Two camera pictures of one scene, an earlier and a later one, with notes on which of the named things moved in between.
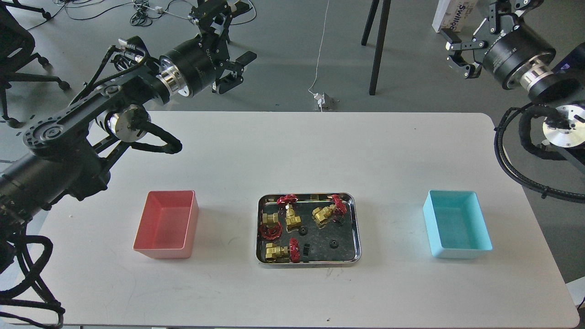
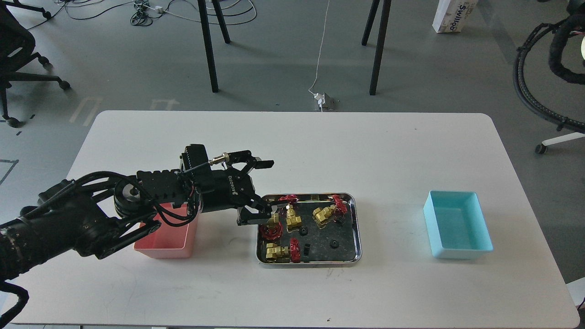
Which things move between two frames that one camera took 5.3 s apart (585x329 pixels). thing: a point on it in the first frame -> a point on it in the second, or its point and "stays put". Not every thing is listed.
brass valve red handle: x=271 y=232 stays put
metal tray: x=295 y=230 stays put
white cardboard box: x=453 y=15 stays put
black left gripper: x=191 y=66 -> x=226 y=189
